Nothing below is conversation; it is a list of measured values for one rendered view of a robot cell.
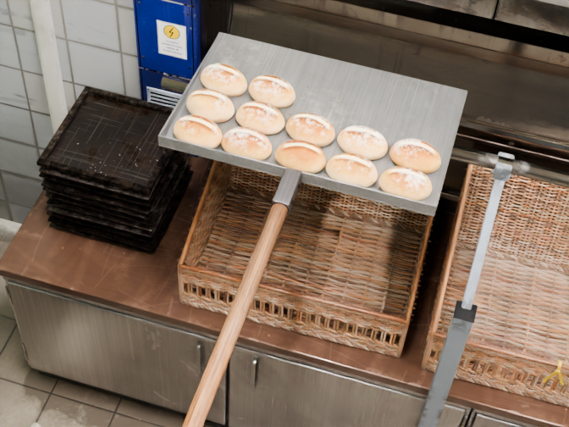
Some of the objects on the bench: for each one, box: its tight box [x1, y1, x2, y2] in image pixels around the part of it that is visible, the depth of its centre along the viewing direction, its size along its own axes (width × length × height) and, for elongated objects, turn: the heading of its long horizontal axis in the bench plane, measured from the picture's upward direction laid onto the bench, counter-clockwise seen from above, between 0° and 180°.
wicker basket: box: [177, 160, 443, 358], centre depth 242 cm, size 49×56×28 cm
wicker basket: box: [421, 164, 569, 408], centre depth 233 cm, size 49×56×28 cm
